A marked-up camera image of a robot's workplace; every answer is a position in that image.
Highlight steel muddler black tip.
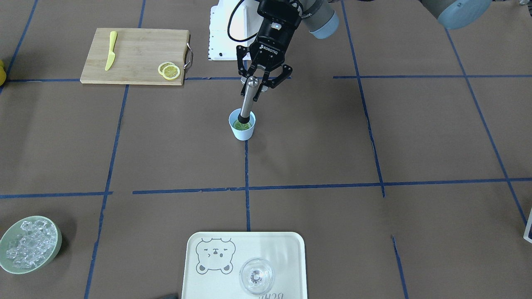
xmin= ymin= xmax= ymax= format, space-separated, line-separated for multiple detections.
xmin=238 ymin=76 xmax=260 ymax=124

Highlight light blue paper cup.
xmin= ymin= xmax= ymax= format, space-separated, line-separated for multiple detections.
xmin=228 ymin=108 xmax=256 ymax=141

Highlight yellow plastic knife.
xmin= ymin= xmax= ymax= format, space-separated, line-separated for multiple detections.
xmin=104 ymin=30 xmax=118 ymax=71

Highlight clear wine glass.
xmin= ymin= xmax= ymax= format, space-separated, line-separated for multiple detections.
xmin=239 ymin=257 xmax=274 ymax=296

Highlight green bowl of ice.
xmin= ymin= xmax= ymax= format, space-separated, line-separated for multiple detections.
xmin=0 ymin=216 xmax=62 ymax=274

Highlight wooden cutting board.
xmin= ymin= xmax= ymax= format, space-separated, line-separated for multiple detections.
xmin=80 ymin=28 xmax=193 ymax=86

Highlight beige bear serving tray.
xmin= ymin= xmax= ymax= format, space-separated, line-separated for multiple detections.
xmin=181 ymin=232 xmax=308 ymax=299

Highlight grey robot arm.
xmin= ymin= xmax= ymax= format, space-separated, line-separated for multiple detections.
xmin=227 ymin=0 xmax=340 ymax=101

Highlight white wire cup rack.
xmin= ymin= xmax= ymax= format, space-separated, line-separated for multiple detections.
xmin=523 ymin=209 xmax=532 ymax=244

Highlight whole yellow lemons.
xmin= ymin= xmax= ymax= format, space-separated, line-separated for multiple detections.
xmin=0 ymin=60 xmax=7 ymax=86

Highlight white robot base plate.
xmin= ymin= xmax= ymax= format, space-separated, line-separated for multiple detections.
xmin=208 ymin=0 xmax=264 ymax=61

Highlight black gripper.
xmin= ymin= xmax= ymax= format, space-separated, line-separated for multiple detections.
xmin=236 ymin=0 xmax=302 ymax=102

